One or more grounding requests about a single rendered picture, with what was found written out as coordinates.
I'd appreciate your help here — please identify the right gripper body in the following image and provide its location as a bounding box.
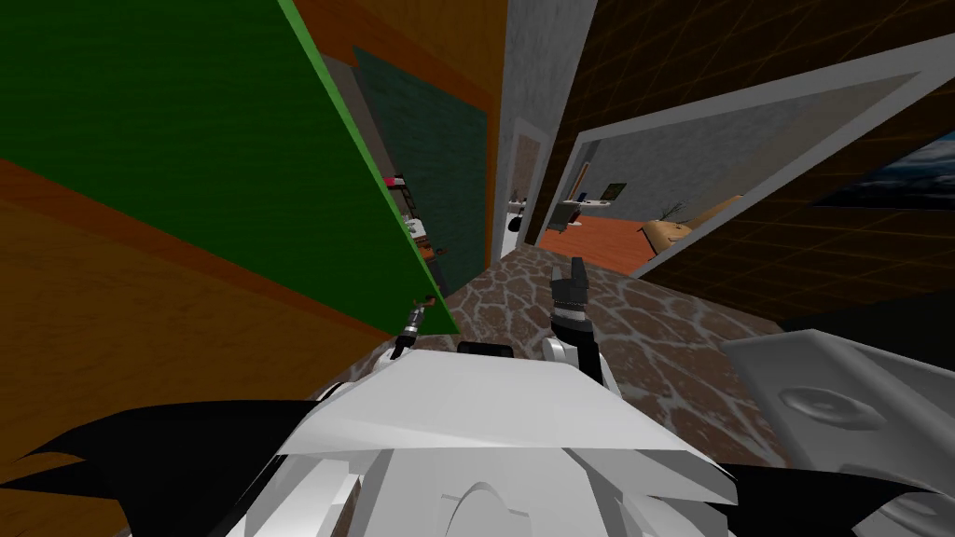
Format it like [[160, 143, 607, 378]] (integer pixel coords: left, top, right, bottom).
[[551, 268, 591, 303]]

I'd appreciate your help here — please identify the white desk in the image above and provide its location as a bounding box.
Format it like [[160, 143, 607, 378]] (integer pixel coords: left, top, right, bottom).
[[551, 181, 628, 227]]

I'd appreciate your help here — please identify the dark shelf rack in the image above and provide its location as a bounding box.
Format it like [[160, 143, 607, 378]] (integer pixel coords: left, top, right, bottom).
[[382, 173, 450, 294]]

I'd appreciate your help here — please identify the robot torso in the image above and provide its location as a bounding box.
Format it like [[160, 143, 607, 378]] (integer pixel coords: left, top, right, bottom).
[[223, 340, 740, 537]]

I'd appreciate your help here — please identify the green door leaf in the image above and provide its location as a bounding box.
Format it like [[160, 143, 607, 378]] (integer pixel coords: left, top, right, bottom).
[[0, 0, 461, 337]]

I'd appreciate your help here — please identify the dark cloudy wall picture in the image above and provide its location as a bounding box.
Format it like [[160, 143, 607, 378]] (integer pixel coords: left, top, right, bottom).
[[811, 131, 955, 213]]

